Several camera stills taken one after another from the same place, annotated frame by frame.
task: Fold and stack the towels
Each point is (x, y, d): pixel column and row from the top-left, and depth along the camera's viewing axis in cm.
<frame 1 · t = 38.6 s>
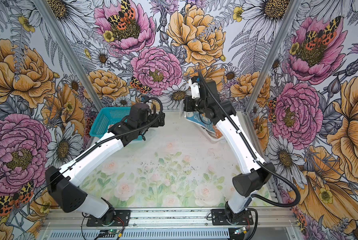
left hand: (155, 118, 78), fingers open
right hand: (184, 105, 72), fingers closed
teal plastic basket: (106, 117, 114), point 5 cm above the table
white plastic basket: (182, 116, 87), point 25 cm above the table

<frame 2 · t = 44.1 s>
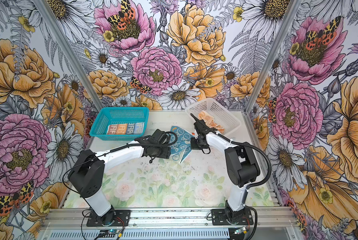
left hand: (162, 156, 90), fingers open
right hand: (194, 150, 94), fingers closed
striped lettered towel: (126, 128, 111), point 2 cm above the table
orange patterned towel: (212, 120, 117), on the table
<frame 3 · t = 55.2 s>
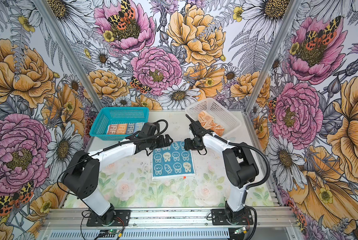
left hand: (165, 146, 90), fingers open
right hand: (189, 150, 93), fingers open
blue patterned towel in basket: (173, 161, 96), on the table
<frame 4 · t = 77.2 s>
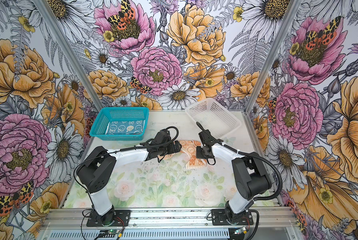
left hand: (174, 150, 93), fingers open
right hand: (200, 158, 92), fingers closed
blue patterned towel in basket: (130, 127, 110), point 3 cm above the table
orange patterned towel: (187, 149, 98), point 3 cm above the table
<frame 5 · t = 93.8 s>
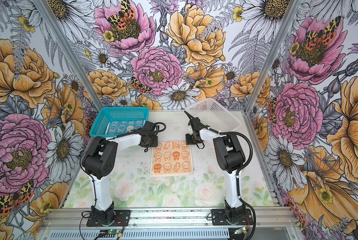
left hand: (153, 146, 101), fingers open
right hand: (188, 145, 102), fingers closed
orange patterned towel: (171, 158, 96), on the table
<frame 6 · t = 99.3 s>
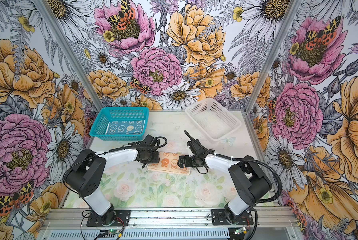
left hand: (154, 163, 93), fingers open
right hand: (185, 167, 89), fingers open
orange patterned towel: (168, 162, 94), point 2 cm above the table
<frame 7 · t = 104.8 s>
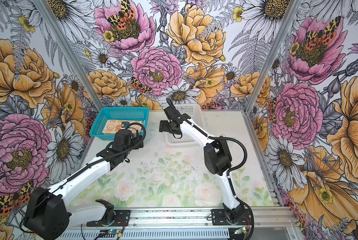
left hand: (132, 140, 85), fingers open
right hand: (166, 132, 93), fingers open
orange patterned towel: (110, 126, 107), point 6 cm above the table
